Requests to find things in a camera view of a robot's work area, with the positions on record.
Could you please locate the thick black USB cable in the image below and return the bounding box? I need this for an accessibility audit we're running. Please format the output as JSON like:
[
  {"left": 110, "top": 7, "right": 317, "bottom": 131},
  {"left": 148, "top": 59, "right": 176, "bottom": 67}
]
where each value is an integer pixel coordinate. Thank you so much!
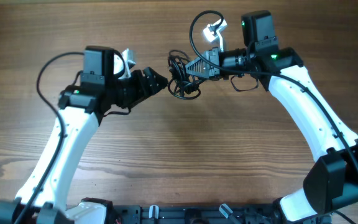
[{"left": 167, "top": 49, "right": 206, "bottom": 100}]

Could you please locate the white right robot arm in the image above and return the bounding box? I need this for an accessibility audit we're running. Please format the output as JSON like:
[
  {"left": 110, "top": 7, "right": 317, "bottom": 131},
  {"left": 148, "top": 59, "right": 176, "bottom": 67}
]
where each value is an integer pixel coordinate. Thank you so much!
[{"left": 186, "top": 10, "right": 358, "bottom": 223}]

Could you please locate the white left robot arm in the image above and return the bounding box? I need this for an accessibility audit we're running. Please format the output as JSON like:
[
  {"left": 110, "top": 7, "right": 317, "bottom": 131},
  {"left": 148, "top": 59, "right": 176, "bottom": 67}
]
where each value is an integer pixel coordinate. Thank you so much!
[{"left": 0, "top": 46, "right": 168, "bottom": 223}]

